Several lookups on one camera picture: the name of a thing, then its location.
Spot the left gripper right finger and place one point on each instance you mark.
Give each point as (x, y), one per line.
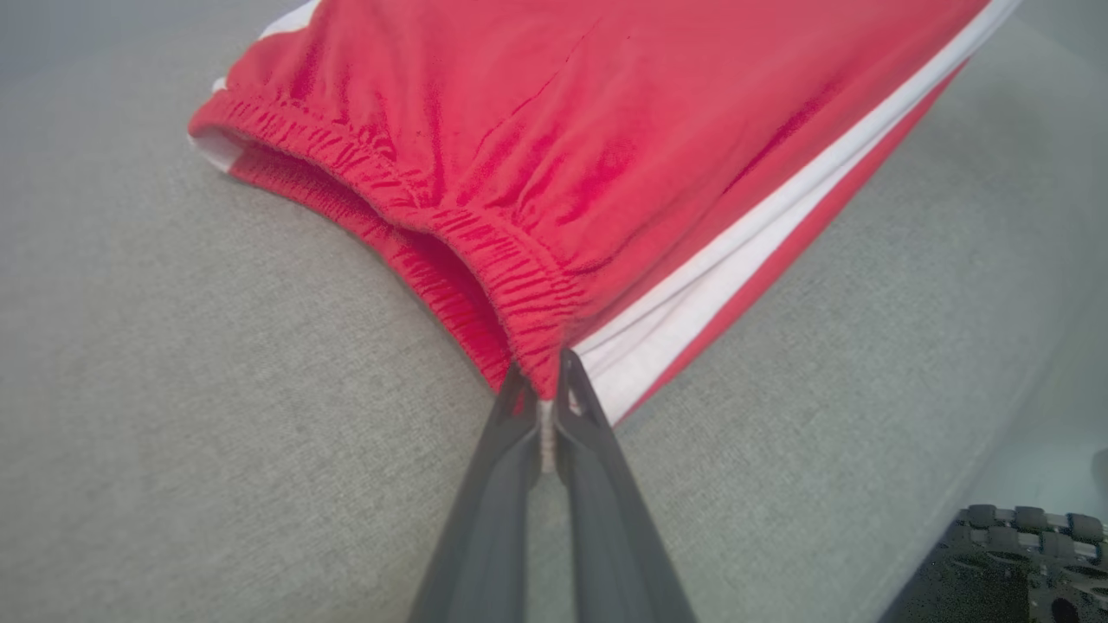
(615, 536)

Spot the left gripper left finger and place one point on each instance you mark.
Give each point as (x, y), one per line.
(485, 536)

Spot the red shorts with white stripes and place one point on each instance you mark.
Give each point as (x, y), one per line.
(563, 130)

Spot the black robot omni wheel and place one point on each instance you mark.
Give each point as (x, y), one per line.
(1004, 562)

